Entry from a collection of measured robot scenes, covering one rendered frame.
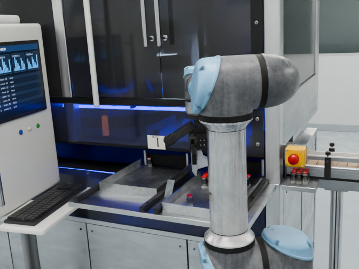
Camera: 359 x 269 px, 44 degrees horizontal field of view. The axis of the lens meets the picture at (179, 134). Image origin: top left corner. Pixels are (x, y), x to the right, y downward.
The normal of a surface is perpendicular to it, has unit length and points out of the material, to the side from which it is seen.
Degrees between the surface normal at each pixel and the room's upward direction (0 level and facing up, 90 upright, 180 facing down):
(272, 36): 90
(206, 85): 84
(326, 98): 90
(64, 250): 90
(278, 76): 78
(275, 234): 8
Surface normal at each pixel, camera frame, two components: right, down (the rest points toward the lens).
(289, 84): 0.65, 0.26
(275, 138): -0.42, 0.24
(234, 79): 0.08, -0.04
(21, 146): 0.95, 0.02
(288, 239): 0.07, -0.97
